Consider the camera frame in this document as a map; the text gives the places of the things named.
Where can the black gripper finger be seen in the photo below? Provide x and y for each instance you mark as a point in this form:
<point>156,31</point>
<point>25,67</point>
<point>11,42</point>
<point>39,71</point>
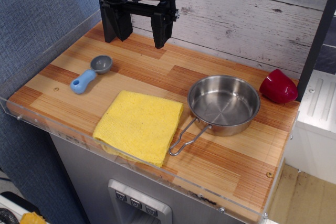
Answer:
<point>122,23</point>
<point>162,25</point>

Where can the stainless steel pan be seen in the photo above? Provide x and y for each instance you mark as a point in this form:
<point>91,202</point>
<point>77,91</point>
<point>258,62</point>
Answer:
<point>221,105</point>

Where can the yellow towel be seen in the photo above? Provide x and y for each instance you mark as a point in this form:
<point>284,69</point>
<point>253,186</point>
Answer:
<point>141,125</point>

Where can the clear acrylic shelf guard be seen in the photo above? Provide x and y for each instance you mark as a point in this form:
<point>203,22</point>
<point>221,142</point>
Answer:
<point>237,173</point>

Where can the blue grey ice cream scoop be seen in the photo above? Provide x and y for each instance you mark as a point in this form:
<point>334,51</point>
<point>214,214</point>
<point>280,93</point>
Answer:
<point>99,65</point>

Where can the red plastic cup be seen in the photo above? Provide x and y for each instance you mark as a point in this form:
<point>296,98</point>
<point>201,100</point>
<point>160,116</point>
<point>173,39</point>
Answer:
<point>279,88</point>

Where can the toy fridge water dispenser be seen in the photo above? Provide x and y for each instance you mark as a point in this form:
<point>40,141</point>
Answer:
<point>133,206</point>

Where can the white toy sink unit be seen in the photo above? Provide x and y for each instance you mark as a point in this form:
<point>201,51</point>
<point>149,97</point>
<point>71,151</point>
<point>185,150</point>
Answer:
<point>311,147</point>

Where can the yellow object bottom left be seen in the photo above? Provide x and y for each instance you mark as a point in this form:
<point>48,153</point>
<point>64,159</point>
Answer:
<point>32,218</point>

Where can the black right shelf post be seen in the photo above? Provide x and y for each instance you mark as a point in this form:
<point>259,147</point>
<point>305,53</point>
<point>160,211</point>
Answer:
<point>317,43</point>

